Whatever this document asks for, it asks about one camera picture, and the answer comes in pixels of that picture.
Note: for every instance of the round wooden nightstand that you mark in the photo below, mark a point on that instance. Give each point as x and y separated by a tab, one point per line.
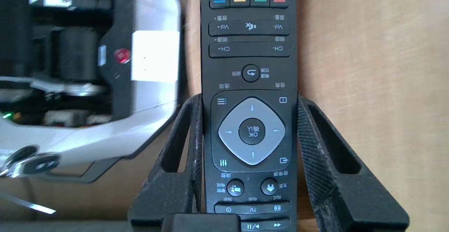
368	84

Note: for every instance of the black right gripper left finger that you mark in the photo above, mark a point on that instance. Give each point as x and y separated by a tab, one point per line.
165	197

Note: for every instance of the black TV remote control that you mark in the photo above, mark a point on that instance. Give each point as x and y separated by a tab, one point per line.
249	49

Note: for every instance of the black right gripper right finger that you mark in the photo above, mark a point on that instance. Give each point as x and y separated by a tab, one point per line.
350	207

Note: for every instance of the white paper label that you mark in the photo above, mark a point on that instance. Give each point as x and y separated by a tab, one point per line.
156	56

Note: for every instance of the red round button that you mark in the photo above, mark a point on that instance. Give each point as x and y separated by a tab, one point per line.
122	55

